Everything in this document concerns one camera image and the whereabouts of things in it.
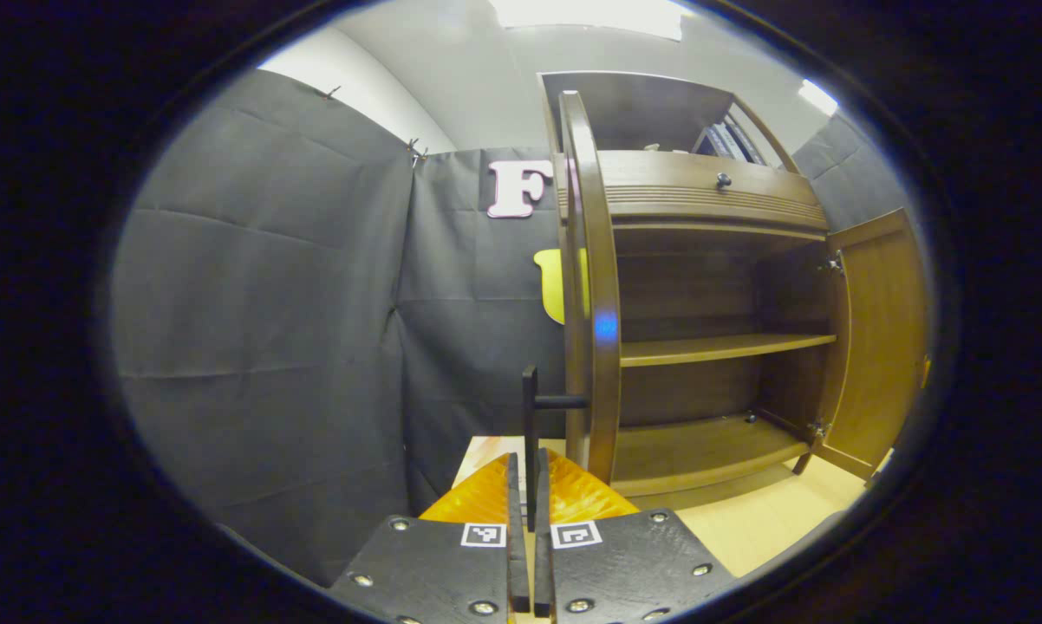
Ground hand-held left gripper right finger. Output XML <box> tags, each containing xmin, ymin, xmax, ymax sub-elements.
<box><xmin>534</xmin><ymin>448</ymin><xmax>737</xmax><ymax>624</ymax></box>

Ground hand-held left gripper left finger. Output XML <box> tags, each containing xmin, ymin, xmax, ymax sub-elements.
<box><xmin>329</xmin><ymin>451</ymin><xmax>532</xmax><ymax>624</ymax></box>

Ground wooden shoe cabinet door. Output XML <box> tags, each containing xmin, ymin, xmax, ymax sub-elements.
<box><xmin>811</xmin><ymin>208</ymin><xmax>931</xmax><ymax>482</ymax></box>
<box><xmin>521</xmin><ymin>89</ymin><xmax>623</xmax><ymax>534</ymax></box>

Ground brown wooden shoe cabinet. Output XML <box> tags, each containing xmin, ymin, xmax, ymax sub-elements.
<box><xmin>538</xmin><ymin>71</ymin><xmax>843</xmax><ymax>499</ymax></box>

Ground black backdrop cloth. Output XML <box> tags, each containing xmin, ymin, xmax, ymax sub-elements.
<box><xmin>109</xmin><ymin>69</ymin><xmax>921</xmax><ymax>590</ymax></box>

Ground wooden drawer with black knob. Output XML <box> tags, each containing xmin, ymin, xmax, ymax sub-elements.
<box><xmin>599</xmin><ymin>149</ymin><xmax>830</xmax><ymax>228</ymax></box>

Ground pale spine book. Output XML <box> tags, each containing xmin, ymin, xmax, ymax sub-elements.
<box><xmin>712</xmin><ymin>121</ymin><xmax>752</xmax><ymax>163</ymax></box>

